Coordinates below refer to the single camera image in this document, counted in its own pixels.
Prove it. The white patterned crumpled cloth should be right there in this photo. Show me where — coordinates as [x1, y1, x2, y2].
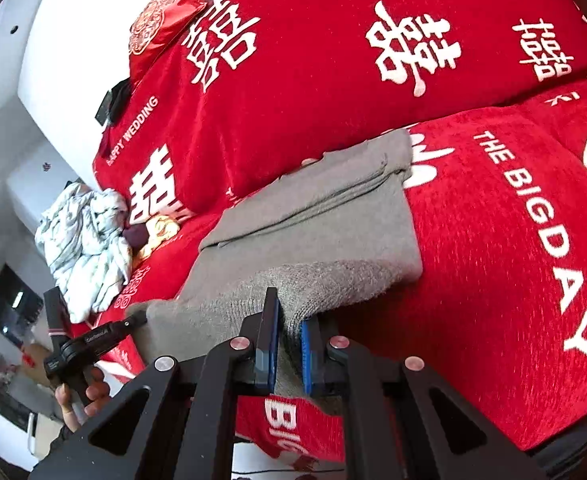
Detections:
[35, 182, 133, 324]

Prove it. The red embroidered pillow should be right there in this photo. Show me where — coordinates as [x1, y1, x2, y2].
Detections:
[128, 0, 208, 87]

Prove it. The person's left hand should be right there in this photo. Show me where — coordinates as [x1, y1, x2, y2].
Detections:
[56, 366, 111, 432]

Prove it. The cream yellow small cloth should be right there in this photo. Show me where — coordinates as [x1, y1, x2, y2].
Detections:
[133, 214, 179, 268]

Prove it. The grey knitted garment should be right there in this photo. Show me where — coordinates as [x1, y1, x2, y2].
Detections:
[133, 129, 423, 398]

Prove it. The dark purple small cloth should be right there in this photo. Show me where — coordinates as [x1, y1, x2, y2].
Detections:
[123, 223, 149, 255]

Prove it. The black item by pillow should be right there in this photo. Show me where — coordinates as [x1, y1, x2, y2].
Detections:
[95, 78, 133, 127]

